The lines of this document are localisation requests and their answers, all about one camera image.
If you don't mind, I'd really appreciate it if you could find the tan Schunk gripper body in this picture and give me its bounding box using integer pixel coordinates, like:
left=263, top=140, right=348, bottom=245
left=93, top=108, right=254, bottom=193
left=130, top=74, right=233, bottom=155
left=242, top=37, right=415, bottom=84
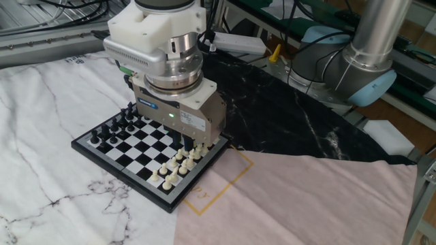
left=131, top=73, right=228, bottom=147

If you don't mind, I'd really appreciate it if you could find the black white folding chessboard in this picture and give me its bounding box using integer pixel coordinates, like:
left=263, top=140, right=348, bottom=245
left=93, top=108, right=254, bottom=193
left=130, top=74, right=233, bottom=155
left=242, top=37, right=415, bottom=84
left=70, top=101, right=231, bottom=214

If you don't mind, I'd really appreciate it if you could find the silver force sensor flange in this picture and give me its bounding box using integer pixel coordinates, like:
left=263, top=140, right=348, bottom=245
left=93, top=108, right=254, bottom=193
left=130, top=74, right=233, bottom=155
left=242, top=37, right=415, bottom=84
left=143, top=32, right=204, bottom=97

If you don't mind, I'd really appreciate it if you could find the black power plug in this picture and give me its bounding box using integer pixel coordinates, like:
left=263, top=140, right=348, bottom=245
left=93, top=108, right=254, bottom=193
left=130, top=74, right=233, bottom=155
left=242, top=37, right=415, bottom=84
left=203, top=29, right=218, bottom=52

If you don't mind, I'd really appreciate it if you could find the white power strip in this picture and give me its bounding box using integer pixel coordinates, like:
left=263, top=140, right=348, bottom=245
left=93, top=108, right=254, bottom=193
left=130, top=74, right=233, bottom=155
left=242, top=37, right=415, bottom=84
left=204, top=31, right=268, bottom=56

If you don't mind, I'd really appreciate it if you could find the marble pink black cloth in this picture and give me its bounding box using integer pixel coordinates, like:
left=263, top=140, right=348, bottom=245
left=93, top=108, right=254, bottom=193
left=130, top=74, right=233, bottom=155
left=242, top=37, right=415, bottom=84
left=0, top=47, right=419, bottom=245

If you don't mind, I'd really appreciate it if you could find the yellow plastic tool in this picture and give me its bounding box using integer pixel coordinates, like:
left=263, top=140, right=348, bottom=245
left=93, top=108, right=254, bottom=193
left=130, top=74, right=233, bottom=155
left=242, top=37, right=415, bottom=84
left=268, top=43, right=283, bottom=64

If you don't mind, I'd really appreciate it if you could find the green workbench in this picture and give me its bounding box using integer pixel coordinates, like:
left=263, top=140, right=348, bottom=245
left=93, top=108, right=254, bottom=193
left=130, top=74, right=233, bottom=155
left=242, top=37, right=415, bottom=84
left=224, top=0, right=436, bottom=120

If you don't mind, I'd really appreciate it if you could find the white paper sheet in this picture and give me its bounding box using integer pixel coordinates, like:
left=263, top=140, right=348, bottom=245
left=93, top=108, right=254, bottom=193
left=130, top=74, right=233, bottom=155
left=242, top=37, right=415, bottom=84
left=260, top=0, right=297, bottom=20

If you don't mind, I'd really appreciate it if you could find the white zip tie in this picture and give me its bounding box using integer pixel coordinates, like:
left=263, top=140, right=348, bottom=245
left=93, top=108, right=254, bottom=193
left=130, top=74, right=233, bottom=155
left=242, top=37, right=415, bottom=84
left=335, top=63, right=352, bottom=92

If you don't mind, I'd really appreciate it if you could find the white foam block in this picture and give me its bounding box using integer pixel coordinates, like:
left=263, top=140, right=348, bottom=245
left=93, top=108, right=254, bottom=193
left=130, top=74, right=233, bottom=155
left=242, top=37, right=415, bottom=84
left=362, top=119, right=416, bottom=158

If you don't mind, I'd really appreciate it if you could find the grey cable green connector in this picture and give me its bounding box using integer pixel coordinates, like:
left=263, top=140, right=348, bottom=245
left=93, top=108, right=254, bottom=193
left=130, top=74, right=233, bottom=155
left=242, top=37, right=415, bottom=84
left=117, top=64, right=136, bottom=78

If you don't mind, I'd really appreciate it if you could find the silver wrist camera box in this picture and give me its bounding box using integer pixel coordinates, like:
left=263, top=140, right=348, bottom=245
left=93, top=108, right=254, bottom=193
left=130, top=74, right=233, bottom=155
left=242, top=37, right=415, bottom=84
left=102, top=35, right=168, bottom=76

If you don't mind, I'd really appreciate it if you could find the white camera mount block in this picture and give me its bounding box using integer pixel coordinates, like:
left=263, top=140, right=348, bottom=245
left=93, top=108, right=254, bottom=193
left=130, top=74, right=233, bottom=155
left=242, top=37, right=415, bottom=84
left=107, top=0, right=207, bottom=54

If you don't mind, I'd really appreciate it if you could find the black camera cable plug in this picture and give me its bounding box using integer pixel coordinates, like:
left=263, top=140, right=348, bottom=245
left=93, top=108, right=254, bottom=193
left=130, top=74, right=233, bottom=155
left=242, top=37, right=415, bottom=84
left=90, top=29, right=112, bottom=39

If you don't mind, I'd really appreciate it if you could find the black cable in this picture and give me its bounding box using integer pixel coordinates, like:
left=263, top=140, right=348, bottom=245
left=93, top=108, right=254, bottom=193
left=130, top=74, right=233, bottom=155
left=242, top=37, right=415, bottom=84
left=0, top=0, right=115, bottom=37

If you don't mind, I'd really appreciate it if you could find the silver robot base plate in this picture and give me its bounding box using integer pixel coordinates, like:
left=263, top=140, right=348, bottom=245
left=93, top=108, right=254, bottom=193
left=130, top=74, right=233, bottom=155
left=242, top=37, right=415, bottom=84
left=264, top=56, right=357, bottom=113

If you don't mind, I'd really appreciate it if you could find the grey aluminium table rail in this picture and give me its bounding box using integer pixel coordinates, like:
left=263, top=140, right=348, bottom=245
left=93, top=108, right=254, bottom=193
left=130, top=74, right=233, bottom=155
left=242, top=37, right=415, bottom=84
left=0, top=20, right=113, bottom=69

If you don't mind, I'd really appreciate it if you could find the aluminium frame leg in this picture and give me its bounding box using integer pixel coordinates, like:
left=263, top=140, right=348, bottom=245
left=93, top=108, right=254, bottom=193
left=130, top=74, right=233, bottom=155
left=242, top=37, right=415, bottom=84
left=401, top=145, right=436, bottom=245

